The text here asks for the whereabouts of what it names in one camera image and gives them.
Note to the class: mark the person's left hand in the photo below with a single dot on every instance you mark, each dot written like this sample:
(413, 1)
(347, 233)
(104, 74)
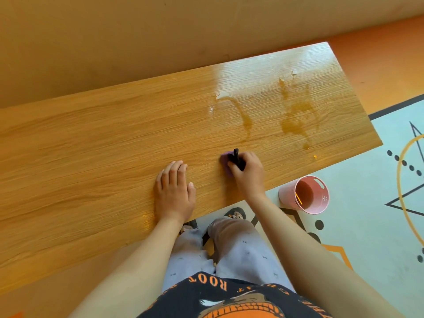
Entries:
(174, 195)

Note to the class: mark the person's right hand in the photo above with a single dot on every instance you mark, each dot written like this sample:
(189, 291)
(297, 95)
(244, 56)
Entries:
(251, 177)

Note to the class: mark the purple cleaning cloth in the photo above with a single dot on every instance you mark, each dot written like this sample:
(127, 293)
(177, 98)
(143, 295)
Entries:
(228, 160)

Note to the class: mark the person's right forearm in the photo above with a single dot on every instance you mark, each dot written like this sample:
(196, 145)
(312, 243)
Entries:
(318, 261)

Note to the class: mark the person's left forearm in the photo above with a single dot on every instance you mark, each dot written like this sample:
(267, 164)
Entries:
(129, 274)

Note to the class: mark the black plush-trimmed slipper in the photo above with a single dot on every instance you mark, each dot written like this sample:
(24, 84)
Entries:
(233, 214)
(188, 225)

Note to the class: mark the pink plastic bucket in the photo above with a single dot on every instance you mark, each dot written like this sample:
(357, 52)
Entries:
(288, 195)

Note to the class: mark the wooden table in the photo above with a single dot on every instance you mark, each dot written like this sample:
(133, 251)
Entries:
(116, 145)

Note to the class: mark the black orange printed t-shirt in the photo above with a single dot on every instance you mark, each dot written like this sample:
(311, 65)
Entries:
(232, 299)

